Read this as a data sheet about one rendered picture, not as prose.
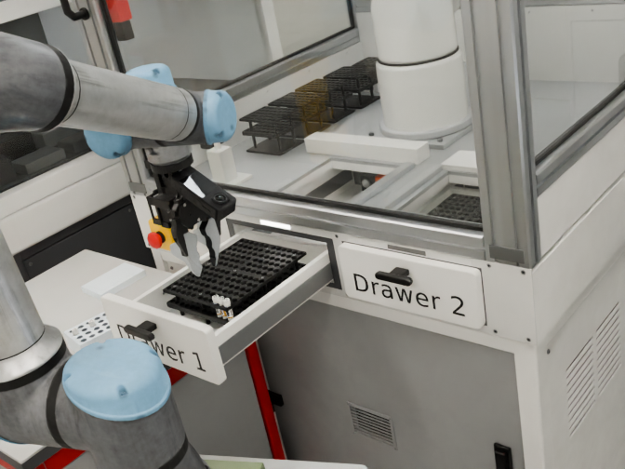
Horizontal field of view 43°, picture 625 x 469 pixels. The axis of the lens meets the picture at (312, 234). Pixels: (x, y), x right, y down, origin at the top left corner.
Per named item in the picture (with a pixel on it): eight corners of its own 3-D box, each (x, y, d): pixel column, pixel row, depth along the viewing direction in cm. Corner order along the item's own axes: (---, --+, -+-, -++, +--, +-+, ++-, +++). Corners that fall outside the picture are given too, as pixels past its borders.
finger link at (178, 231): (194, 248, 139) (187, 201, 136) (201, 250, 138) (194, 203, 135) (174, 258, 135) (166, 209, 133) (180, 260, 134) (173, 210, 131)
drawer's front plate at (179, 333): (220, 386, 134) (205, 331, 129) (115, 345, 152) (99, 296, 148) (227, 381, 135) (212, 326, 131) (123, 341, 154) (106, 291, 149)
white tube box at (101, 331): (85, 361, 161) (79, 345, 159) (69, 347, 167) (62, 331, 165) (139, 332, 167) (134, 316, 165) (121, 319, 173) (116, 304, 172)
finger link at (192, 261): (182, 271, 143) (174, 221, 140) (205, 276, 139) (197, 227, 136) (168, 276, 141) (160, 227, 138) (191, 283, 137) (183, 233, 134)
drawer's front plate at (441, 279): (481, 330, 135) (475, 274, 130) (346, 296, 153) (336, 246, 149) (486, 325, 136) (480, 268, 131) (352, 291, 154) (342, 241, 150)
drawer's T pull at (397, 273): (410, 288, 136) (409, 280, 135) (374, 279, 141) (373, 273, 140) (421, 277, 138) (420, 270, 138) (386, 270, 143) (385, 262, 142)
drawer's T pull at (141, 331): (151, 342, 135) (149, 336, 135) (124, 332, 140) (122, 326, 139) (166, 331, 137) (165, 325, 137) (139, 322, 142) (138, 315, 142)
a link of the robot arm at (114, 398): (156, 485, 94) (123, 391, 88) (65, 473, 99) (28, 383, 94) (203, 419, 104) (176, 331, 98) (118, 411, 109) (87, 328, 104)
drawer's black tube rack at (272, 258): (234, 339, 143) (226, 308, 141) (170, 317, 154) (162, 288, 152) (312, 280, 158) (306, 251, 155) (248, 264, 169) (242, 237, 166)
